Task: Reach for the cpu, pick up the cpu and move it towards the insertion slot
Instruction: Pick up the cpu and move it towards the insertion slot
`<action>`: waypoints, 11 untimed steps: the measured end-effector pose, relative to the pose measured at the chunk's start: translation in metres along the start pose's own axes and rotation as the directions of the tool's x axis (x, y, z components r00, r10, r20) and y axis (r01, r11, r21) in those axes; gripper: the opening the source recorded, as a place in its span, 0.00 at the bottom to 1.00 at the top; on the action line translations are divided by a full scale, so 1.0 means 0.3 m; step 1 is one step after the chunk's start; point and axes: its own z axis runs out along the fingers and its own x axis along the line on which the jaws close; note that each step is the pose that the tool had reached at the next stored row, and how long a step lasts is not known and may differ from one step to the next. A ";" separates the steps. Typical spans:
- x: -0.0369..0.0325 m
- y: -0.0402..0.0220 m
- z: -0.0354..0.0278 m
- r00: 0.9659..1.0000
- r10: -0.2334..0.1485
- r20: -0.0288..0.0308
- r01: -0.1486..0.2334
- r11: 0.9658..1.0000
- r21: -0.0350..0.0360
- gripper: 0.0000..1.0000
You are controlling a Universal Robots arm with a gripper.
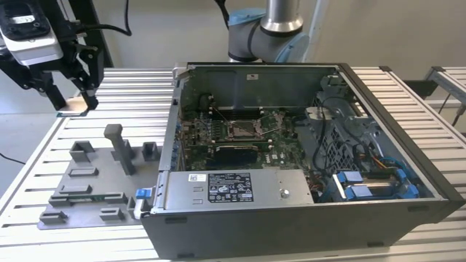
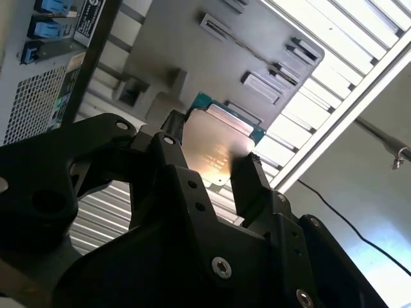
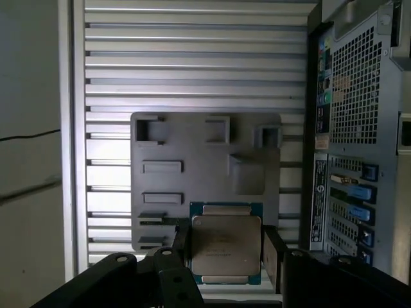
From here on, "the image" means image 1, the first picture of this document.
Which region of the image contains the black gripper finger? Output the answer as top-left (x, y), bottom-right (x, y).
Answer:
top-left (67, 43), bottom-right (106, 112)
top-left (0, 65), bottom-right (69, 110)

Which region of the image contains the silver CPU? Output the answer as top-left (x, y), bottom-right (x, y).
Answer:
top-left (53, 97), bottom-right (90, 118)

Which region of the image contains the black RAM slot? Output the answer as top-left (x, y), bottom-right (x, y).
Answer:
top-left (213, 139), bottom-right (272, 146)
top-left (217, 107), bottom-right (262, 120)

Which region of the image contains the CPU socket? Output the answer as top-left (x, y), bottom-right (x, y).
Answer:
top-left (226, 120), bottom-right (262, 139)

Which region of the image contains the grey parts rack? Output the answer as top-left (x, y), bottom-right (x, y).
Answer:
top-left (37, 124), bottom-right (164, 230)

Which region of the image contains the green RAM stick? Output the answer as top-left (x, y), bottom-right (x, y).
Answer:
top-left (66, 193), bottom-right (124, 203)

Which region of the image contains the black graphics card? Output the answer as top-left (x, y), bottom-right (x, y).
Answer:
top-left (206, 144), bottom-right (260, 167)

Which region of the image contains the silver power supply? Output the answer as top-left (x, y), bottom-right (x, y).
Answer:
top-left (161, 169), bottom-right (316, 213)

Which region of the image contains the green motherboard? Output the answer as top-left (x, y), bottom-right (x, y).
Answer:
top-left (180, 108), bottom-right (315, 172)

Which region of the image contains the grey blue drive cage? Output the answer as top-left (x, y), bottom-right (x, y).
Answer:
top-left (301, 75), bottom-right (436, 203)

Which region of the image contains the black open PC case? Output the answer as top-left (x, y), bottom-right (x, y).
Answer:
top-left (140, 61), bottom-right (466, 260)

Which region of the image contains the hard disk in blue carrier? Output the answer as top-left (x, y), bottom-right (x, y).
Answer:
top-left (341, 182), bottom-right (404, 200)

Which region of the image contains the metal slatted side table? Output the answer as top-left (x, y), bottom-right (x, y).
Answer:
top-left (424, 65), bottom-right (466, 132)

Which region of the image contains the black camera cable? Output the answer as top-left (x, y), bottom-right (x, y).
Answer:
top-left (74, 0), bottom-right (132, 37)

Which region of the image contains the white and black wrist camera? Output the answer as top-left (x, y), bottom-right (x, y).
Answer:
top-left (0, 0), bottom-right (65, 67)

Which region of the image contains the black floor cable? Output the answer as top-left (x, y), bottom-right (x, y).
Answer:
top-left (0, 152), bottom-right (25, 165)

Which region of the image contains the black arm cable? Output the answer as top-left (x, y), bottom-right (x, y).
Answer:
top-left (213, 0), bottom-right (232, 29)

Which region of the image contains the black wire in case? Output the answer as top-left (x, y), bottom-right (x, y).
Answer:
top-left (312, 108), bottom-right (331, 175)

